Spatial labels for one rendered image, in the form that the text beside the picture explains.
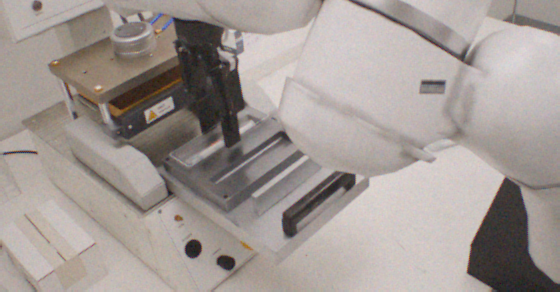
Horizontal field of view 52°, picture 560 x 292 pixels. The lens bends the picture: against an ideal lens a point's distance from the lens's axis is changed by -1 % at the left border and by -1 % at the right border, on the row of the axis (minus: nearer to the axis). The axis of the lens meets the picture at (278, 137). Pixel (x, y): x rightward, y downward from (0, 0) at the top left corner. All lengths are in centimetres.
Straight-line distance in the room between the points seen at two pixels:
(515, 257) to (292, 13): 70
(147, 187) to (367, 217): 45
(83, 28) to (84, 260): 46
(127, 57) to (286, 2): 69
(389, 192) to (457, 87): 85
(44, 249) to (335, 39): 86
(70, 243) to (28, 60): 65
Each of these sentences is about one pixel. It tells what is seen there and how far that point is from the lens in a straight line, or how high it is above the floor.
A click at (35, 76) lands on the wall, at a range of 166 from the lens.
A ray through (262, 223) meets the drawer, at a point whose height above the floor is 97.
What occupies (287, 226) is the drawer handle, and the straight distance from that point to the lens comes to 84.
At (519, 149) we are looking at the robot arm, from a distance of 40.
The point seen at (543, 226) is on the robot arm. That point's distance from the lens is 61.
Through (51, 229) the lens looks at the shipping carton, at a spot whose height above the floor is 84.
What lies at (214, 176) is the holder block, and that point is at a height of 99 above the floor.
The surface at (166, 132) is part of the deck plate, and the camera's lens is 117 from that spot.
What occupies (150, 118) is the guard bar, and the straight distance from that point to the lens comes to 104.
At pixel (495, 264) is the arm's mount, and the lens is 105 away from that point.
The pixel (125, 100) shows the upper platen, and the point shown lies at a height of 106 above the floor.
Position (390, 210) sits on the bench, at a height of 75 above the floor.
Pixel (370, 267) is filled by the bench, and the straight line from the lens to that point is 109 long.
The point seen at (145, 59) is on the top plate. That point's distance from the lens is 106.
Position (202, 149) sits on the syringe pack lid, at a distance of 97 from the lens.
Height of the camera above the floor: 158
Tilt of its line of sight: 37 degrees down
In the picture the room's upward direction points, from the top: 7 degrees counter-clockwise
